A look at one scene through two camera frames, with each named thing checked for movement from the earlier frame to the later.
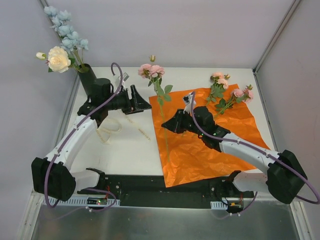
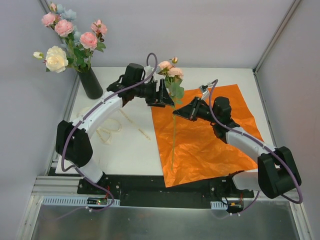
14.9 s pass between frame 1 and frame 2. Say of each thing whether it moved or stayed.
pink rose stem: moved
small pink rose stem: moved
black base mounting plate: stayed
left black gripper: moved
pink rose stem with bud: moved
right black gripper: moved
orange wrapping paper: stayed
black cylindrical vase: stayed
